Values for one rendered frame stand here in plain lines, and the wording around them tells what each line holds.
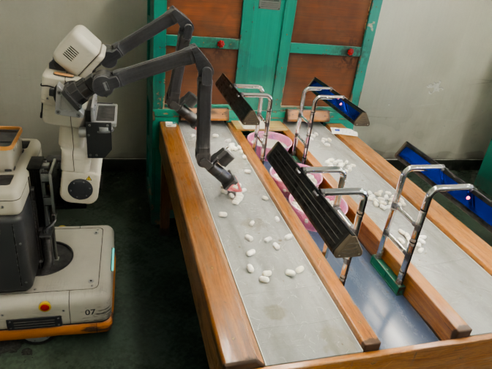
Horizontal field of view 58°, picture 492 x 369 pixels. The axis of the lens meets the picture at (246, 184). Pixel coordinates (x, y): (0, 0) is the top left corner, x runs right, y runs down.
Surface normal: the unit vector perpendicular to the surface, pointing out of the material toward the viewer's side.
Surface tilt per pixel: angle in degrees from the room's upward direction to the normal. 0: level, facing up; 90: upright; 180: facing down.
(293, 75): 90
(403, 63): 90
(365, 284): 0
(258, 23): 90
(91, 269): 0
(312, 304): 0
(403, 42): 90
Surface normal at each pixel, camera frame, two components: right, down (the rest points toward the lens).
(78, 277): 0.11, -0.88
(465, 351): 0.25, 0.47
